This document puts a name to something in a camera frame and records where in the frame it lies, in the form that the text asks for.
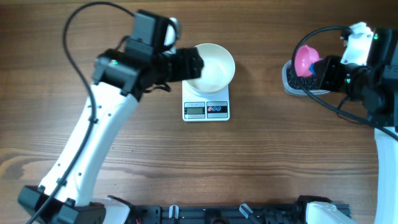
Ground pink scoop blue handle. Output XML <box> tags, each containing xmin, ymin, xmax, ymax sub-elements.
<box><xmin>294</xmin><ymin>45</ymin><xmax>320</xmax><ymax>78</ymax></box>

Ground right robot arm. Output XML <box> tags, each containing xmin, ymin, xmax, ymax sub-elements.
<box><xmin>297</xmin><ymin>22</ymin><xmax>397</xmax><ymax>223</ymax></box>

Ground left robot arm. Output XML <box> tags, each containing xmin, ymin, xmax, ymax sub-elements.
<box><xmin>18</xmin><ymin>10</ymin><xmax>203</xmax><ymax>223</ymax></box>

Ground white digital kitchen scale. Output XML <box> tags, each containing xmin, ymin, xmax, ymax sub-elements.
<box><xmin>182</xmin><ymin>81</ymin><xmax>230</xmax><ymax>122</ymax></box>

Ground white bowl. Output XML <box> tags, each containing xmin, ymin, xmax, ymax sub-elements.
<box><xmin>182</xmin><ymin>43</ymin><xmax>236</xmax><ymax>96</ymax></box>

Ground black beans in container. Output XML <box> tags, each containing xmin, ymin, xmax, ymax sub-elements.
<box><xmin>286</xmin><ymin>66</ymin><xmax>317</xmax><ymax>90</ymax></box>

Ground clear plastic bean container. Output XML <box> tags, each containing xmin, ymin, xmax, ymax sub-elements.
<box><xmin>281</xmin><ymin>59</ymin><xmax>331</xmax><ymax>96</ymax></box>

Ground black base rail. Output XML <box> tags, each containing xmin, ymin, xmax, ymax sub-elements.
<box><xmin>73</xmin><ymin>203</ymin><xmax>352</xmax><ymax>224</ymax></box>

